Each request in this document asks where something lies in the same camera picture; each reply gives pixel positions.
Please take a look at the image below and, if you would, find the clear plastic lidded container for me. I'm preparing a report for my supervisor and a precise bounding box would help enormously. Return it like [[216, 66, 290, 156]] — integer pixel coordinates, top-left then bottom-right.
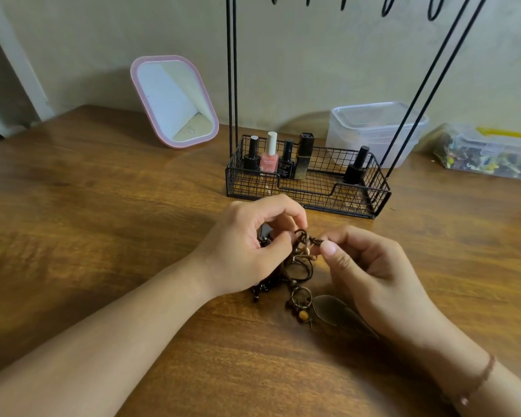
[[326, 101, 430, 169]]

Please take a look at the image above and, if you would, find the person's left forearm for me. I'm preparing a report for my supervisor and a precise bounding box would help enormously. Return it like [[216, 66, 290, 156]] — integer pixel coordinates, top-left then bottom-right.
[[0, 256, 219, 417]]

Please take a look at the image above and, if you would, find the pink nail polish bottle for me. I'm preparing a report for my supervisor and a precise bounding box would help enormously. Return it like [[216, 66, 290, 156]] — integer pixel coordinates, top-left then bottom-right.
[[260, 131, 280, 174]]

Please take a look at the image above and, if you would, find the black beaded jewelry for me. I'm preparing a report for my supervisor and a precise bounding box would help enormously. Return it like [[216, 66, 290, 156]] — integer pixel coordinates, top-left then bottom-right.
[[249, 226, 275, 303]]

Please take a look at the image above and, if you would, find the pink framed table mirror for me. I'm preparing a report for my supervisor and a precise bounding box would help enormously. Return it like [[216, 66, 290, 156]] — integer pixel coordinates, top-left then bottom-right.
[[130, 55, 220, 150]]

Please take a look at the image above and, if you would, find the person's right forearm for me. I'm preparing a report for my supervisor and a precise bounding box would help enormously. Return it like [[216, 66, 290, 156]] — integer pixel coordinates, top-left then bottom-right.
[[373, 316, 521, 417]]

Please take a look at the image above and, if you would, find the person's left hand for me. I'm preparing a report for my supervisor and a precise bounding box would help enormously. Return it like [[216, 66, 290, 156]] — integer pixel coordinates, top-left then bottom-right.
[[190, 194, 309, 299]]

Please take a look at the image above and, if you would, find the thin pink wrist bracelet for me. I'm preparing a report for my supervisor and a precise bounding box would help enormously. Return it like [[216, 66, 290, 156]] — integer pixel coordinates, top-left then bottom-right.
[[454, 353, 497, 407]]

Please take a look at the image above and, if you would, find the black wire jewelry stand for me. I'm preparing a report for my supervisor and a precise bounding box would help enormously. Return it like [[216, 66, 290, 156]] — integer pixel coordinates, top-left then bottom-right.
[[224, 0, 491, 220]]

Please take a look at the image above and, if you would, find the black and gold bottle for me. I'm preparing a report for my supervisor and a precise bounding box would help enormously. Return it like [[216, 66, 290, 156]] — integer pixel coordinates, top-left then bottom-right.
[[295, 132, 316, 180]]

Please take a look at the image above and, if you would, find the person's right hand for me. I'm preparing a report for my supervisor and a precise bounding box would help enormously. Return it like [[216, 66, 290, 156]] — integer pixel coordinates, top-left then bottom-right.
[[318, 225, 444, 344]]

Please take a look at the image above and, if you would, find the clear box of colourful items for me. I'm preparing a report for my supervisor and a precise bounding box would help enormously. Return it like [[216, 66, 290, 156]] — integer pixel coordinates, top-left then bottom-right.
[[432, 122, 521, 183]]

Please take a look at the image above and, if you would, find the black nail polish bottle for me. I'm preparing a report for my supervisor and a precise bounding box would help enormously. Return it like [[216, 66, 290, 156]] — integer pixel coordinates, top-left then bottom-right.
[[279, 139, 296, 179], [343, 146, 371, 185], [243, 135, 261, 172]]

